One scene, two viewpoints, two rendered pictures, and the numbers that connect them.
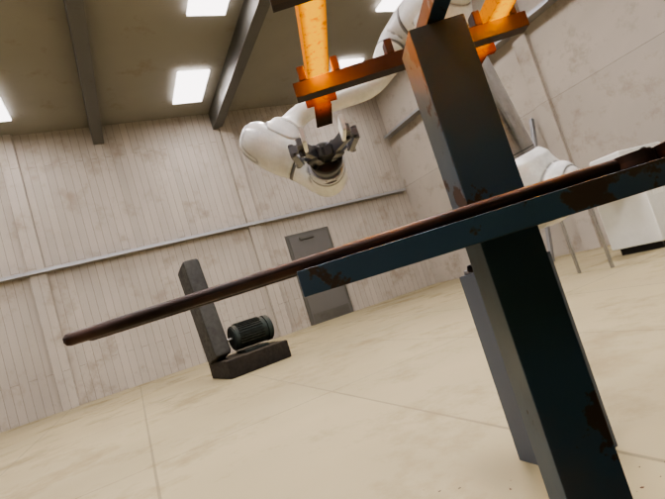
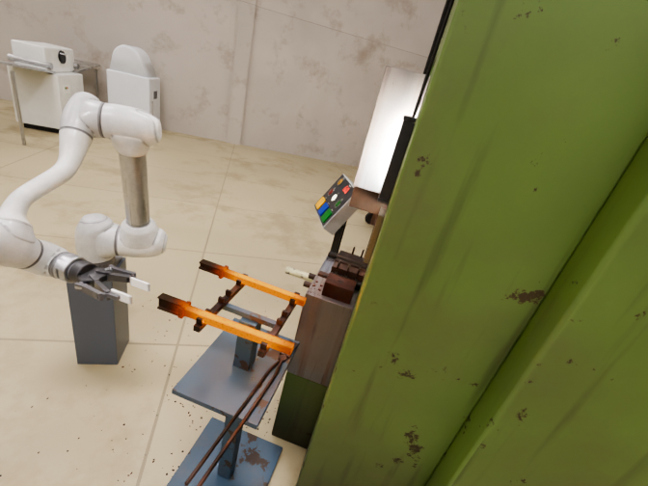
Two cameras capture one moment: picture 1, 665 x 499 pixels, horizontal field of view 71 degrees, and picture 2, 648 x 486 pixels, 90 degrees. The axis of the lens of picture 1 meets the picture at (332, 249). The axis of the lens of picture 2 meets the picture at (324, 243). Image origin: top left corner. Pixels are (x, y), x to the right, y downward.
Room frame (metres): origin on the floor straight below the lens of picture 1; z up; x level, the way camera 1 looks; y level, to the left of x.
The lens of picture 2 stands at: (0.19, 0.66, 1.67)
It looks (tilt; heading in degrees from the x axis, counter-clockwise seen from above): 25 degrees down; 279
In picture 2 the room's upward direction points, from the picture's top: 14 degrees clockwise
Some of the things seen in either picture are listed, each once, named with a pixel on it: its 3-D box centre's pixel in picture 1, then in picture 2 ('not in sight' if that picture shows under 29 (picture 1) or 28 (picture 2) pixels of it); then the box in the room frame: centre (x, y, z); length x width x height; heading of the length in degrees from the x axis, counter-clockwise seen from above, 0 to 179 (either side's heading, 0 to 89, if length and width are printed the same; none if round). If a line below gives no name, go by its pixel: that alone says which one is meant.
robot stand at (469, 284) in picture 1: (534, 356); (101, 310); (1.47, -0.50, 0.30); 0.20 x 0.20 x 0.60; 25
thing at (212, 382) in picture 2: (496, 228); (243, 364); (0.49, -0.17, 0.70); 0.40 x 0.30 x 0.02; 89
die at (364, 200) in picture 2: not in sight; (405, 203); (0.10, -0.66, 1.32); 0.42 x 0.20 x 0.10; 0
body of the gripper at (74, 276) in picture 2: (325, 156); (90, 275); (1.00, -0.05, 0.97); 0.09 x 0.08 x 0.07; 1
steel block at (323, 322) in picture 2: not in sight; (364, 330); (0.09, -0.61, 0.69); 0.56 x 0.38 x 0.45; 0
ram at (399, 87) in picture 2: not in sight; (427, 143); (0.10, -0.62, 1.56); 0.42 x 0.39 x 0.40; 0
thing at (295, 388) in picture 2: not in sight; (339, 395); (0.09, -0.61, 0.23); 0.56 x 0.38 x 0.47; 0
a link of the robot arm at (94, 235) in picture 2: not in sight; (97, 236); (1.46, -0.50, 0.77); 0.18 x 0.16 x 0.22; 30
